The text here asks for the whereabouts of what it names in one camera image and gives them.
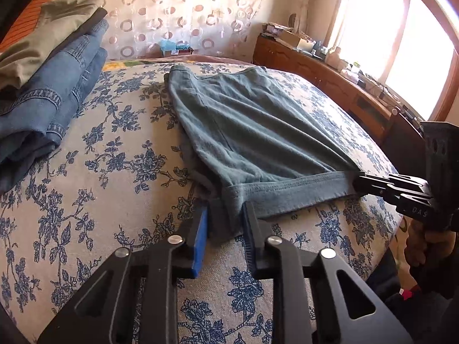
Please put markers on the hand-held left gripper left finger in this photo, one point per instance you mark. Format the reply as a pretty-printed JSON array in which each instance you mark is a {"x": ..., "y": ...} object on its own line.
[{"x": 201, "y": 236}]

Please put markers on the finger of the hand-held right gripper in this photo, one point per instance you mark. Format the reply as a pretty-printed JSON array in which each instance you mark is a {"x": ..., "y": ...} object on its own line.
[
  {"x": 398, "y": 195},
  {"x": 391, "y": 181}
]

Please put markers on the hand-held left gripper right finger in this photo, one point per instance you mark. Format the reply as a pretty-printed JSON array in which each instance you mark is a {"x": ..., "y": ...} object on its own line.
[{"x": 251, "y": 236}]

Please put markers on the teal short pants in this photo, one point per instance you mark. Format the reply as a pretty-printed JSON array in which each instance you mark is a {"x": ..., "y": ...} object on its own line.
[{"x": 258, "y": 136}]

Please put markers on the khaki folded pants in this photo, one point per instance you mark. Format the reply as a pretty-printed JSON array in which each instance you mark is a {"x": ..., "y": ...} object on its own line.
[{"x": 39, "y": 39}]

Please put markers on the person's right hand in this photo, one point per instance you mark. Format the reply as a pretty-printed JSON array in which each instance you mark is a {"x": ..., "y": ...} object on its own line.
[{"x": 421, "y": 243}]

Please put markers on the blue floral bed sheet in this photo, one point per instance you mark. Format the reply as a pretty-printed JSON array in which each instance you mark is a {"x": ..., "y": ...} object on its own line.
[{"x": 118, "y": 172}]

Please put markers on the person's dark clothing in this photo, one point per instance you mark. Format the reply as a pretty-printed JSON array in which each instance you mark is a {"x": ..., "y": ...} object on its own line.
[{"x": 412, "y": 304}]

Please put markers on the wooden side cabinet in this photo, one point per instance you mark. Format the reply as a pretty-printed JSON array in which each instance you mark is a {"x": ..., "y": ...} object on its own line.
[{"x": 322, "y": 79}]

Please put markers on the white plastic jug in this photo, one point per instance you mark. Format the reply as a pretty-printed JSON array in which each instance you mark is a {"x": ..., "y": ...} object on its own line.
[{"x": 336, "y": 59}]

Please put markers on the wooden framed window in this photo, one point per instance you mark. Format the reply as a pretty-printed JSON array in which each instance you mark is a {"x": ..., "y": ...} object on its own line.
[{"x": 401, "y": 28}]

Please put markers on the blue bottle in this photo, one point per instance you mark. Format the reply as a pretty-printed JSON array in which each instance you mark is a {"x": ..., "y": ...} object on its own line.
[{"x": 317, "y": 47}]

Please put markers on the cardboard box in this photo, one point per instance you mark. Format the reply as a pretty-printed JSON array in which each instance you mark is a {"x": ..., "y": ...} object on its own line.
[{"x": 288, "y": 39}]

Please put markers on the colourful flower blanket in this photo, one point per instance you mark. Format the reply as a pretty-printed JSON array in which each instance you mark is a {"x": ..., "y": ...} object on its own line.
[{"x": 118, "y": 65}]

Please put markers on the blue tissue box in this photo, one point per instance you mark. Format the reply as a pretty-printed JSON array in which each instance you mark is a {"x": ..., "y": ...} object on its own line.
[{"x": 174, "y": 47}]

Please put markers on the stack of papers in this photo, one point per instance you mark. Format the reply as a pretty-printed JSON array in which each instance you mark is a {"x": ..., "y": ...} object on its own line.
[{"x": 274, "y": 28}]

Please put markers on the blue denim jeans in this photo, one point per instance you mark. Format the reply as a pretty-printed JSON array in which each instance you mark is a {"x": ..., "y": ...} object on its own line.
[{"x": 53, "y": 100}]

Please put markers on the circle patterned curtain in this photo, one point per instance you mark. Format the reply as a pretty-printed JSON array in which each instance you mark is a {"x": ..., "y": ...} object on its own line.
[{"x": 172, "y": 7}]

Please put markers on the wooden slatted wardrobe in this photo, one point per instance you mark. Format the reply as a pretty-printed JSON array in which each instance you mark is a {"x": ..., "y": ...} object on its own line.
[{"x": 25, "y": 21}]

